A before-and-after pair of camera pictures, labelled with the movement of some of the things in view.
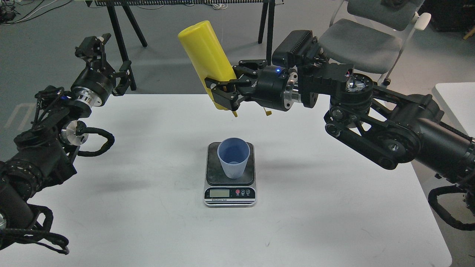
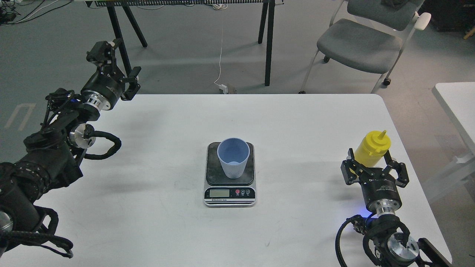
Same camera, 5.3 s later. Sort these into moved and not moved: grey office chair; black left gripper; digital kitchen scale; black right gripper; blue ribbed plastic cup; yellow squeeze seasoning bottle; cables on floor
Moved: black right gripper; black left gripper; yellow squeeze seasoning bottle
Not moved: blue ribbed plastic cup; digital kitchen scale; grey office chair; cables on floor
